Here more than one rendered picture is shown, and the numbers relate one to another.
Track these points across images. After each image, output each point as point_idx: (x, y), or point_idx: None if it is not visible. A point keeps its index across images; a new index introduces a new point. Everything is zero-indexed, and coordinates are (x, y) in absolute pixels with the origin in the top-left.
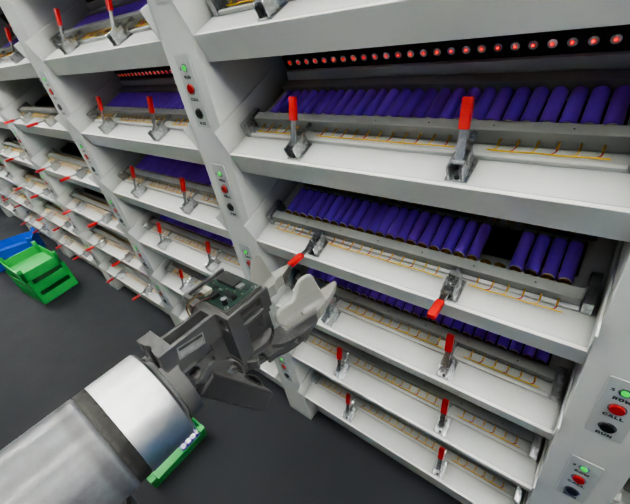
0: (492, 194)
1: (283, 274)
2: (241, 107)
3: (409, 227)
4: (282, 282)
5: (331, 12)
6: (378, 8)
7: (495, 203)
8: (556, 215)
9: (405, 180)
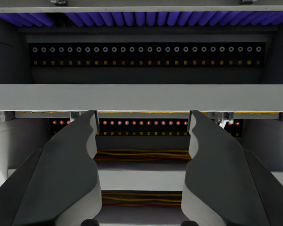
0: (46, 109)
1: (187, 131)
2: None
3: (136, 16)
4: (192, 120)
5: (157, 190)
6: (130, 188)
7: (44, 100)
8: (7, 97)
9: (109, 110)
